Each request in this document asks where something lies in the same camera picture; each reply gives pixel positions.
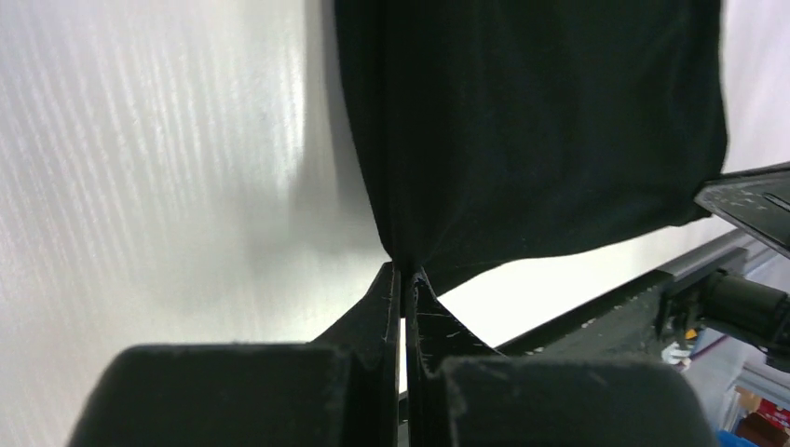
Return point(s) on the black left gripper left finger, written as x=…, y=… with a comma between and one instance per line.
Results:
x=341, y=389

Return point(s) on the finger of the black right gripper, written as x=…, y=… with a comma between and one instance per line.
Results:
x=754, y=200

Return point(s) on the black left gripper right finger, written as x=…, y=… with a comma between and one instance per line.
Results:
x=462, y=392

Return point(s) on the black t shirt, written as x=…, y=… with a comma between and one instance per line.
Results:
x=495, y=131

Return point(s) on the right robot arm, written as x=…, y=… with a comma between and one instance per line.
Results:
x=750, y=312

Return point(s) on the aluminium front rail frame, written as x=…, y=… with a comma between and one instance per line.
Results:
x=735, y=251

